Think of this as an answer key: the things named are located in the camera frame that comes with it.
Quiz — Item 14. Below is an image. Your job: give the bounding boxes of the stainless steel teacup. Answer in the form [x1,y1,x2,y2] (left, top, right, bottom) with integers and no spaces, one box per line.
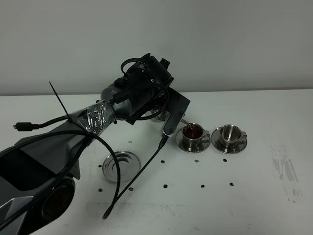
[181,123,210,145]
[219,124,247,147]

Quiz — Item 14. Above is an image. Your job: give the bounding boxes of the right stainless steel teacup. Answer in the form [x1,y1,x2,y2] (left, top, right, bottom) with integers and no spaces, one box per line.
[219,124,247,147]

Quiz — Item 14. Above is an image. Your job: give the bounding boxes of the black left camera cable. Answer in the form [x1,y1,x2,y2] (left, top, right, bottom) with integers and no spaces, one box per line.
[0,57,171,220]

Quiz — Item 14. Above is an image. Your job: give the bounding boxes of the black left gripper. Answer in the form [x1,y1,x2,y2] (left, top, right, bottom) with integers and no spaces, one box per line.
[127,53,174,118]

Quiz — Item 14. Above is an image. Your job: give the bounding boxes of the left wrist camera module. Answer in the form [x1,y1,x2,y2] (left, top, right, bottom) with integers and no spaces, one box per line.
[163,88,190,136]

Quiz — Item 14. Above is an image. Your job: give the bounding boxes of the left stainless steel saucer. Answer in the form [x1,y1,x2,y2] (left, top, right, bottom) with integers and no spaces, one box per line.
[176,126,211,153]

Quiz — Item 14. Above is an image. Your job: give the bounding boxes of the teapot stainless steel saucer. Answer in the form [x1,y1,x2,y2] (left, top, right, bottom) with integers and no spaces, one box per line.
[102,150,141,183]

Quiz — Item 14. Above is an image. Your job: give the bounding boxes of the left stainless steel teacup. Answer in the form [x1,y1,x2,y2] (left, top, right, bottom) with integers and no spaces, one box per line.
[181,123,210,145]

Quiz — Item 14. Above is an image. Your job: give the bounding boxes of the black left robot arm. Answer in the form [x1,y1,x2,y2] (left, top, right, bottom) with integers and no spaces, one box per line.
[0,54,182,235]

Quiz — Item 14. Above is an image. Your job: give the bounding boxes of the right stainless steel saucer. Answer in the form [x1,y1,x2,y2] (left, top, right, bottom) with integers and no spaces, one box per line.
[211,127,247,154]

